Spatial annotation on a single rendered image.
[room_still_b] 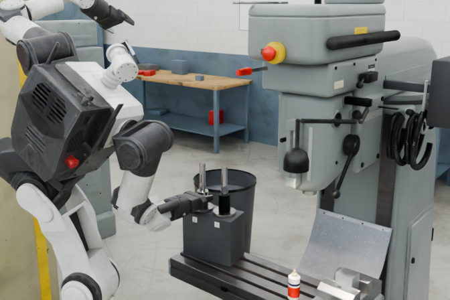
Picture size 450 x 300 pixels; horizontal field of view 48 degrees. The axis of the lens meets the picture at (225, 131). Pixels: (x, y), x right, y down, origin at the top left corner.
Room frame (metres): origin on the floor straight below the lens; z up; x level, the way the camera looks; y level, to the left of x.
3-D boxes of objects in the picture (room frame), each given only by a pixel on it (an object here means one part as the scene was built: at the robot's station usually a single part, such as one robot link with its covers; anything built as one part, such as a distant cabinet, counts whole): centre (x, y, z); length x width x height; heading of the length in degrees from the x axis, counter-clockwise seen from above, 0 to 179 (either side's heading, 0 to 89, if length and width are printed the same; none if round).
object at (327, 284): (1.44, -0.36, 0.99); 0.12 x 0.06 x 0.04; 49
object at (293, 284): (1.55, -0.24, 0.96); 0.04 x 0.04 x 0.11
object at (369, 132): (1.73, -0.41, 1.47); 0.24 x 0.19 x 0.26; 51
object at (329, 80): (1.61, -0.31, 1.68); 0.34 x 0.24 x 0.10; 141
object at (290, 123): (1.49, -0.21, 1.45); 0.04 x 0.04 x 0.21; 51
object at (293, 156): (1.35, -0.20, 1.47); 0.07 x 0.07 x 0.06
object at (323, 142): (1.58, -0.28, 1.47); 0.21 x 0.19 x 0.32; 51
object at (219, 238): (1.87, 0.05, 1.00); 0.22 x 0.12 x 0.20; 61
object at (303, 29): (1.59, -0.29, 1.81); 0.47 x 0.26 x 0.16; 141
